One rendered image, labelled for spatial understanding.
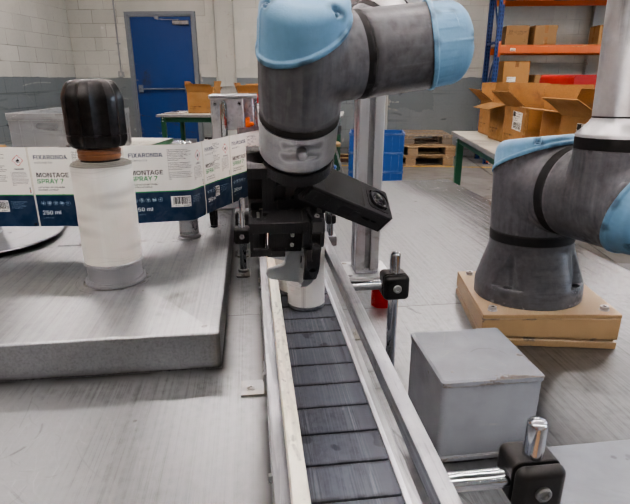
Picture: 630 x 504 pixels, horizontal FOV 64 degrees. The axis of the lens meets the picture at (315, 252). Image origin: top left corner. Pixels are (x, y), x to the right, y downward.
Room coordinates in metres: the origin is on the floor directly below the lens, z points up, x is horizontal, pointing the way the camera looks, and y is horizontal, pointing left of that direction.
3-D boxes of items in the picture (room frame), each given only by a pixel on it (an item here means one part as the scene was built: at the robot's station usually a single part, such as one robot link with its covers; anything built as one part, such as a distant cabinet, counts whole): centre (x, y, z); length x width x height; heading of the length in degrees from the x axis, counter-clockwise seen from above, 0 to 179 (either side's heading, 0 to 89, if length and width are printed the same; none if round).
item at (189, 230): (0.97, 0.25, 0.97); 0.05 x 0.05 x 0.19
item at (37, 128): (2.85, 1.31, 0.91); 0.60 x 0.40 x 0.22; 179
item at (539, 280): (0.71, -0.32, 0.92); 0.15 x 0.15 x 0.10
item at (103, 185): (0.74, 0.31, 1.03); 0.09 x 0.09 x 0.30
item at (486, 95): (3.96, -1.40, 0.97); 0.45 x 0.40 x 0.37; 88
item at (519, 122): (3.09, -1.30, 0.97); 0.45 x 0.38 x 0.37; 89
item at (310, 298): (0.65, 0.01, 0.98); 0.05 x 0.05 x 0.20
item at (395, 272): (0.54, -0.07, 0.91); 0.07 x 0.03 x 0.16; 97
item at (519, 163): (0.71, -0.31, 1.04); 0.13 x 0.12 x 0.14; 19
